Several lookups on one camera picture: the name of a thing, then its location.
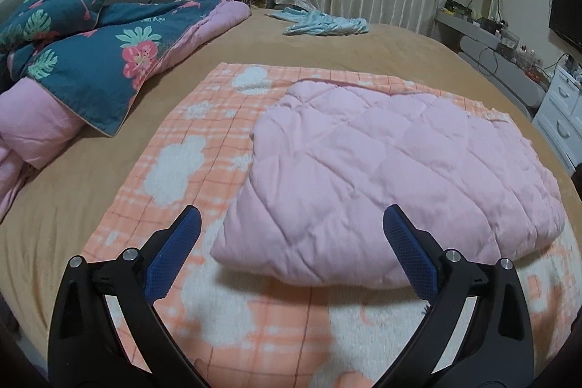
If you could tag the light blue cloth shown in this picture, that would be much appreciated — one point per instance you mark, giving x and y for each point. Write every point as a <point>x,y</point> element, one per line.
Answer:
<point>327,24</point>

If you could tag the grey desk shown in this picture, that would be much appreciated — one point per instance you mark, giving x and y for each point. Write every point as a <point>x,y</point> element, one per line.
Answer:
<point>495,56</point>

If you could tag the bed with brown sheet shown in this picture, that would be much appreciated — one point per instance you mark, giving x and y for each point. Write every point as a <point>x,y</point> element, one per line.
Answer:
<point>68,197</point>

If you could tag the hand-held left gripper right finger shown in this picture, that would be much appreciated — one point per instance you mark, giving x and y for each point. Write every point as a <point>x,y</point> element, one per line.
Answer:
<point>409,254</point>

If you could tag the arched desk mirror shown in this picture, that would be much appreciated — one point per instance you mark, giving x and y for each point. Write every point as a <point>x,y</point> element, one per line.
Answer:
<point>492,4</point>

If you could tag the orange plaid fleece blanket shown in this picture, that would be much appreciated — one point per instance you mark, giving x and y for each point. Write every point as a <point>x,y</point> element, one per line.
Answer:
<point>182,133</point>

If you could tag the pink quilted jacket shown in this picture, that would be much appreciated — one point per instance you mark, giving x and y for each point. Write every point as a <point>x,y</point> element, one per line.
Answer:
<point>363,170</point>

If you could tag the black television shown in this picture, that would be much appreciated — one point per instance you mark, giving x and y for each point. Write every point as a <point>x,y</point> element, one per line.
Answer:
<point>566,15</point>

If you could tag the blue floral quilt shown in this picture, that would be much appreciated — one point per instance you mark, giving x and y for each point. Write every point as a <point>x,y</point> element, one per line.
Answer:
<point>91,65</point>

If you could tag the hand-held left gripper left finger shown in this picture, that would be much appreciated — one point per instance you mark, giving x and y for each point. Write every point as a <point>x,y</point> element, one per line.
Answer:
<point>175,254</point>

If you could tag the white drawer cabinet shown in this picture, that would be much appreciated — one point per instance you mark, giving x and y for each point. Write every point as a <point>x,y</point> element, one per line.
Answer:
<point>561,115</point>

